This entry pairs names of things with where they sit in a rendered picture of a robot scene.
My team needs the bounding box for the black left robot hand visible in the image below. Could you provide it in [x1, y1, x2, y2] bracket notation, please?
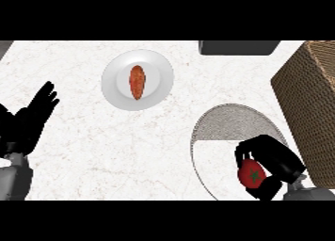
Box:
[0, 81, 60, 158]

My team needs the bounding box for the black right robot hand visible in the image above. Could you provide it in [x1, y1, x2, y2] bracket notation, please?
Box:
[232, 134, 307, 201]

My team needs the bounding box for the red tomato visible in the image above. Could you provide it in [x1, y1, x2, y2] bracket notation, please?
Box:
[237, 158, 268, 189]

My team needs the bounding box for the grey round placemat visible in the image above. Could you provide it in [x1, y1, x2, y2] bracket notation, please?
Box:
[188, 104, 290, 201]

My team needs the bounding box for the brown wicker basket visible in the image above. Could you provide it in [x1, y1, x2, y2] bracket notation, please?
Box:
[269, 40, 335, 190]

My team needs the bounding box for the orange sweet potato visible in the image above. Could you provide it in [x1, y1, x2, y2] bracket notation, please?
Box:
[129, 64, 147, 101]

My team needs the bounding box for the white round plate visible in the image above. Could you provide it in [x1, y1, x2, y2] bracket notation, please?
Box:
[99, 49, 175, 111]

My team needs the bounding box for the dark grey appliance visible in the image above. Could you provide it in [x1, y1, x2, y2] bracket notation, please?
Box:
[197, 40, 282, 56]

